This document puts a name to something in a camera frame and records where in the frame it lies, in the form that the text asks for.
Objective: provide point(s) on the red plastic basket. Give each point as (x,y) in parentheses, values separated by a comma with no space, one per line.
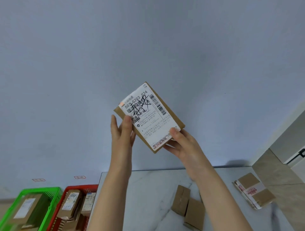
(78,186)

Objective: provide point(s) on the parcel with red white tape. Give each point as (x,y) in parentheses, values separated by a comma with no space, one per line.
(264,198)

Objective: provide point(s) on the person's right hand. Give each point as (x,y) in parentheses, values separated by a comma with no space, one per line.
(190,157)

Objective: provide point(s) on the red-framed wall label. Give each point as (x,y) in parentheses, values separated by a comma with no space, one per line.
(79,177)
(38,180)

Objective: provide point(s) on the person's right forearm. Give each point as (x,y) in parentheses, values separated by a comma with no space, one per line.
(221,204)

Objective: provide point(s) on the small labelled cardboard parcel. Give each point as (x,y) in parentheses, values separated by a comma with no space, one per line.
(152,119)

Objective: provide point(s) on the tall parcel with 9777 sticker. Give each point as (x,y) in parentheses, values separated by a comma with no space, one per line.
(64,215)

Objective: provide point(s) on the white door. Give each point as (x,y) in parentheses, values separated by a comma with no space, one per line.
(299,166)

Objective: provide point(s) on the person's left hand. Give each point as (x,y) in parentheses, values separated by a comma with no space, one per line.
(121,147)

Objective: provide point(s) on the long narrow cardboard box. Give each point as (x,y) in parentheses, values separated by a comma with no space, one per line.
(71,225)

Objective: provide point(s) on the narrow taped parcel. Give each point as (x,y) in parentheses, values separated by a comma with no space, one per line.
(181,202)

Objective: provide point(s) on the green plastic basket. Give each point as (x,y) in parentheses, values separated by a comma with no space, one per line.
(40,189)

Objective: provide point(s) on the small parcel marked 8772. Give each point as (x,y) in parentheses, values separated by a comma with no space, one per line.
(85,213)

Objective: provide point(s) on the black door latch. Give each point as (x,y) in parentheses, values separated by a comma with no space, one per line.
(303,153)

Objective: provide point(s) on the person's left forearm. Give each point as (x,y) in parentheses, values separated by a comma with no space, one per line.
(107,202)

